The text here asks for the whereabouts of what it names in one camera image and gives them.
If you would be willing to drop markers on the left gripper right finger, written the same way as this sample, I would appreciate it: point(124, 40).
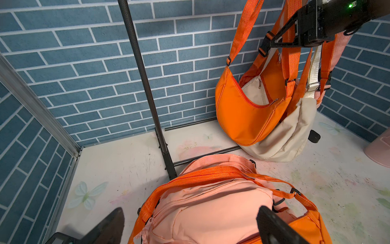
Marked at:
point(273, 230)

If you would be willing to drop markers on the beige sling bag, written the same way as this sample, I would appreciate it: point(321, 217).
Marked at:
point(289, 137)

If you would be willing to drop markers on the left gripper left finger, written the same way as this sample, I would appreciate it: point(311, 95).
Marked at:
point(108, 231)

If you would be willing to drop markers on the orange sling bag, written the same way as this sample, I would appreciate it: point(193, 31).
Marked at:
point(308, 223)
point(250, 108)

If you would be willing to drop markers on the black calculator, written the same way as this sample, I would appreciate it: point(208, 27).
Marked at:
point(60, 238)

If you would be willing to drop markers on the black clothes rack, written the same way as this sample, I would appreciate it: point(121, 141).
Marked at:
point(146, 91)

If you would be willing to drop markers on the pink pen cup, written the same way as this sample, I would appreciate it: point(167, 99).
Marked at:
point(379, 150)

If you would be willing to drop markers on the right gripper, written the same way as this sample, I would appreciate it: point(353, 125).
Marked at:
point(320, 21)

